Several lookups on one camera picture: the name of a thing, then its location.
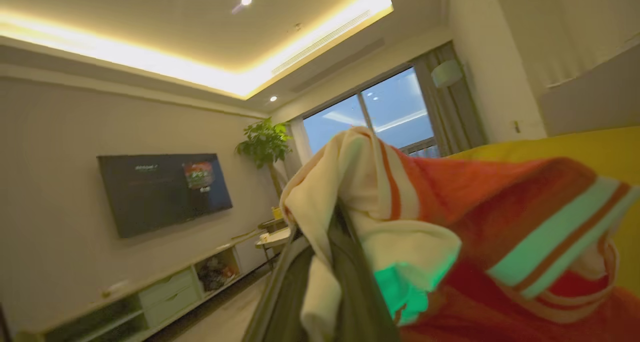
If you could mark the large window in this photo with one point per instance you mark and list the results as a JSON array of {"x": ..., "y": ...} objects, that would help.
[{"x": 390, "y": 112}]

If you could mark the small round side table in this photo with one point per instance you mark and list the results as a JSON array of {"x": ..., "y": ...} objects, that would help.
[{"x": 272, "y": 239}]

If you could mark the long low TV cabinet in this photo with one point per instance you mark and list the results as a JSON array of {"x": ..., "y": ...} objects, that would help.
[{"x": 165, "y": 292}]

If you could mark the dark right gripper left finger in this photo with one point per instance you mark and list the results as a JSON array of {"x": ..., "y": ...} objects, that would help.
[{"x": 280, "y": 302}]

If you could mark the green potted plant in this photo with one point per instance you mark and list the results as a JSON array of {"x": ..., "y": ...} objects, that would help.
[{"x": 264, "y": 142}]

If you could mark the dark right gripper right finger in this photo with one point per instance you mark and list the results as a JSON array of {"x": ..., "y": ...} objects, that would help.
[{"x": 360, "y": 292}]

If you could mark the wall-mounted flat television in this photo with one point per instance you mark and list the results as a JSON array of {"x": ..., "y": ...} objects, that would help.
[{"x": 160, "y": 192}]

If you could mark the red jersey with white sleeves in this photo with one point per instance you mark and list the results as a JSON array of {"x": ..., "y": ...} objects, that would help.
[{"x": 465, "y": 207}]

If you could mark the pale round lamp shade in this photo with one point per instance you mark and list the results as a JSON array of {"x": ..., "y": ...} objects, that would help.
[{"x": 446, "y": 73}]

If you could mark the grey curtain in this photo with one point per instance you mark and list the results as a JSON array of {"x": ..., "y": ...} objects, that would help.
[{"x": 450, "y": 117}]

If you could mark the wall switch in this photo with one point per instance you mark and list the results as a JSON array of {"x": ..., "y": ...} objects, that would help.
[{"x": 516, "y": 127}]

